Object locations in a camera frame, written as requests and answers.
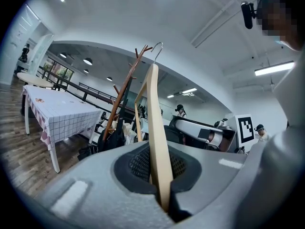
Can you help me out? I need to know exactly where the cream folded umbrella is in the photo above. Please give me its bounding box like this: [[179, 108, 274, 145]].
[[122, 122, 138, 145]]

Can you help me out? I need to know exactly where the white ceiling cable tray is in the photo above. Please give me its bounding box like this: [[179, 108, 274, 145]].
[[190, 0, 241, 48]]

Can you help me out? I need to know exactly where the black office chair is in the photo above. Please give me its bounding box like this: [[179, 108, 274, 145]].
[[163, 125, 185, 145]]

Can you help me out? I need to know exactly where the wooden coat rack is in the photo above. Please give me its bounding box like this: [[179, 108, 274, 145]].
[[102, 44, 153, 142]]

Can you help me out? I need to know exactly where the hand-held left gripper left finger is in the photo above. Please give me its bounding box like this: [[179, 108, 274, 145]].
[[35, 141, 176, 229]]

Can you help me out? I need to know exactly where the black head-mounted camera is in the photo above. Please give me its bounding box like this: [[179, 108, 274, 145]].
[[240, 0, 258, 30]]

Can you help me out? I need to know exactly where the black folded umbrella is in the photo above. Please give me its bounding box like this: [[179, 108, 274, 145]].
[[78, 118, 125, 161]]

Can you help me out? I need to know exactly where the black metal railing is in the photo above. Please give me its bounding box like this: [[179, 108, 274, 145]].
[[38, 65, 135, 114]]

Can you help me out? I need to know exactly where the round wooden table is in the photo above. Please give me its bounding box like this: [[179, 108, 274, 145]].
[[16, 72, 54, 116]]

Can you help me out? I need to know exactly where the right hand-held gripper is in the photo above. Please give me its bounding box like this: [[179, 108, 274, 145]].
[[175, 114, 254, 152]]

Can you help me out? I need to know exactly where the long black umbrella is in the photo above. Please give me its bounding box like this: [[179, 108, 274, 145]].
[[118, 76, 133, 128]]

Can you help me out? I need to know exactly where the table with checked tablecloth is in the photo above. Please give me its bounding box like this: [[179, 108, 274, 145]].
[[21, 84, 103, 174]]

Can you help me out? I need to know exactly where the person's head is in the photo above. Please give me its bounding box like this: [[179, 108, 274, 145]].
[[256, 0, 305, 52]]

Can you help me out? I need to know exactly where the wooden hanger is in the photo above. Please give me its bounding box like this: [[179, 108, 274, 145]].
[[134, 42, 174, 213]]

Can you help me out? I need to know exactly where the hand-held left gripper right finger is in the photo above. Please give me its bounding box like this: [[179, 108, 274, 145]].
[[168, 125, 305, 229]]

